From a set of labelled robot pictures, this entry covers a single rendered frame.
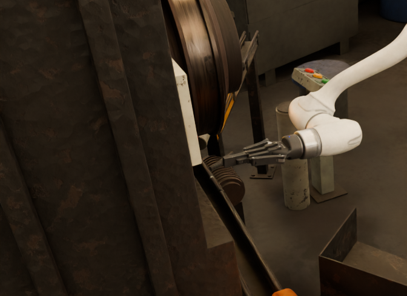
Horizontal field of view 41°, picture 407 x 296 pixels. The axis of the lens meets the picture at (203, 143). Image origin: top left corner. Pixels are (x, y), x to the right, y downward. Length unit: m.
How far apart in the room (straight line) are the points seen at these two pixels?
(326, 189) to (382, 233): 0.37
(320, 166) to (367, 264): 1.21
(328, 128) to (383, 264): 0.46
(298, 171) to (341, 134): 0.82
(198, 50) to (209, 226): 0.38
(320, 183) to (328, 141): 1.00
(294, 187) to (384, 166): 0.58
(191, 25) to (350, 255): 0.70
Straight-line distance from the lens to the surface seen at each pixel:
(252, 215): 2.59
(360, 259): 1.44
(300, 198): 2.56
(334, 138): 1.66
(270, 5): 3.70
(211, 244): 1.10
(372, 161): 2.93
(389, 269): 1.43
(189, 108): 0.94
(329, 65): 2.99
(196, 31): 1.19
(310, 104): 1.78
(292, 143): 1.62
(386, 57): 1.71
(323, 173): 2.61
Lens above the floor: 1.58
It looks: 29 degrees down
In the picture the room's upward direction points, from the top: 10 degrees counter-clockwise
